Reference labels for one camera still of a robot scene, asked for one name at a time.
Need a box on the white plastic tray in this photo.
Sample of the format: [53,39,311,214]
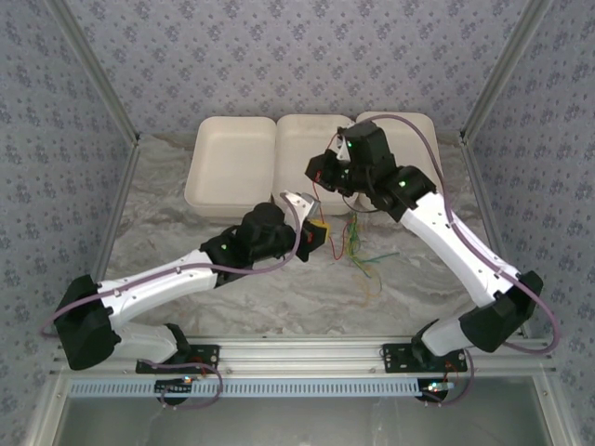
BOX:
[355,111,448,211]
[271,113,359,216]
[183,115,277,218]

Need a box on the left black controller board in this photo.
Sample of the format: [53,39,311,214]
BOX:
[155,378,195,395]

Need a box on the black controller board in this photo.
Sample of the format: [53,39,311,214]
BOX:
[419,379,455,401]
[155,378,195,395]

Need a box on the steel lower panel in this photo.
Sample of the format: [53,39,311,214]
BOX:
[25,374,575,446]

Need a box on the right black controller board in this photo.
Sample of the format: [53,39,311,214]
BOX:
[419,379,455,401]

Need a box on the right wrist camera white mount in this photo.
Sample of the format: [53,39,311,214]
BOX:
[335,125,354,163]

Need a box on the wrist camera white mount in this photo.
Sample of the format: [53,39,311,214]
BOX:
[280,189,323,224]
[335,125,354,163]

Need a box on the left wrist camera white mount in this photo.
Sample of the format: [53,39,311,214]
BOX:
[280,189,323,224]

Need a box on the aluminium mounting rail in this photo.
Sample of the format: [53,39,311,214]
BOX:
[50,334,558,375]

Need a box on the right aluminium side rail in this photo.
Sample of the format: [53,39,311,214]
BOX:
[457,134,534,340]

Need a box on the aluminium side rail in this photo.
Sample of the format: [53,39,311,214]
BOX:
[457,134,534,340]
[90,138,143,284]

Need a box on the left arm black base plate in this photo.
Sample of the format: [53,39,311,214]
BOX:
[135,344,220,375]

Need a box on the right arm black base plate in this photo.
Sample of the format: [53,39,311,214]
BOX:
[381,342,469,374]

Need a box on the grey slotted cable duct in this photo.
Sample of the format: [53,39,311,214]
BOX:
[68,376,431,400]

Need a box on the left aluminium side rail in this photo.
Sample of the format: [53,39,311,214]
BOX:
[90,138,143,284]

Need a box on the right aluminium frame post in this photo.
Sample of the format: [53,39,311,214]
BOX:
[457,0,559,146]

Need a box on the aluminium frame post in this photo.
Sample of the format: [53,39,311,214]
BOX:
[457,0,559,146]
[46,0,143,148]

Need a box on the left aluminium frame post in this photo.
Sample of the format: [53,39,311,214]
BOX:
[46,0,143,148]

